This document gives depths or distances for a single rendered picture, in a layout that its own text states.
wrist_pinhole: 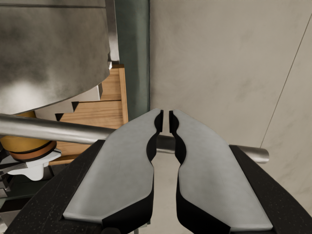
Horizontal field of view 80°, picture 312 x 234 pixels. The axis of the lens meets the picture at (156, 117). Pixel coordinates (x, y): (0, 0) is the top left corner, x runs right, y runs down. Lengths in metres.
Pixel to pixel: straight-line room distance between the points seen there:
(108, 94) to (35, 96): 0.36
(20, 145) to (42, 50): 0.20
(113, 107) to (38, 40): 0.39
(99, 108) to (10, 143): 0.27
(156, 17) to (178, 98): 0.64
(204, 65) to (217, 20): 0.32
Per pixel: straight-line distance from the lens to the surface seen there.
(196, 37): 1.51
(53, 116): 0.35
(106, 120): 0.59
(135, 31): 0.86
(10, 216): 0.80
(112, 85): 0.54
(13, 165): 0.41
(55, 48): 0.21
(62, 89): 0.22
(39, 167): 0.42
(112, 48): 0.54
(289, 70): 2.05
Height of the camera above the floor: 1.39
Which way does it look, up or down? 58 degrees down
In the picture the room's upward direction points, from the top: 160 degrees clockwise
